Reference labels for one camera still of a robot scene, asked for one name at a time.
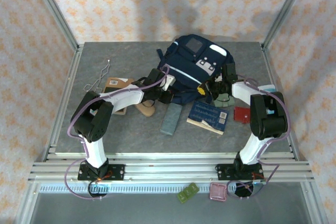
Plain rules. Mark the sage green pouch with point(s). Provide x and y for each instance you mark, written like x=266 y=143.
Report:
x=224 y=102

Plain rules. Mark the tan cork oval pouch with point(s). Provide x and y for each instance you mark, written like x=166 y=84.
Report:
x=147 y=110

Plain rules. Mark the dark blue printed notebook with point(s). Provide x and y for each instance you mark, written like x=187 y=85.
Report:
x=207 y=115

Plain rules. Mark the navy blue backpack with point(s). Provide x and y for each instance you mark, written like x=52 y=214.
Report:
x=183 y=69

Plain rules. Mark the grey-green sponge block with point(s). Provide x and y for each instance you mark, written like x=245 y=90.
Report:
x=171 y=119

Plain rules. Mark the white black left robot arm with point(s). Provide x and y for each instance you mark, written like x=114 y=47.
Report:
x=95 y=153

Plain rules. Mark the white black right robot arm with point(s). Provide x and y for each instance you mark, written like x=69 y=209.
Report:
x=252 y=150

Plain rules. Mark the red wallet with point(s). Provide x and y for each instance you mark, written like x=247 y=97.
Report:
x=241 y=115

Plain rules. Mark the aluminium front beam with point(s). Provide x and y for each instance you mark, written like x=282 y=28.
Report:
x=170 y=167

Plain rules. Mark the green plastic tag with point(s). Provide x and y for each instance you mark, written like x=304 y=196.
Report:
x=187 y=193

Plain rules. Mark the pink square box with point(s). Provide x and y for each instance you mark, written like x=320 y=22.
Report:
x=218 y=192

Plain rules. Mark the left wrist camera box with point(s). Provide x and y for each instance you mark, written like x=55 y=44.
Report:
x=168 y=82

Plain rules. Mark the aluminium table side rail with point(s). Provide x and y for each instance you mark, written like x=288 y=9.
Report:
x=71 y=77
x=269 y=64

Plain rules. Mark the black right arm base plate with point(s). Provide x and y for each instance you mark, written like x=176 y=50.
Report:
x=223 y=171

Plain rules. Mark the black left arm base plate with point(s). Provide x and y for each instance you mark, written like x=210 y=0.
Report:
x=118 y=171

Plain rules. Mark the aluminium frame post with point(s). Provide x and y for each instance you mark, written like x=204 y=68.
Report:
x=284 y=11
x=56 y=11

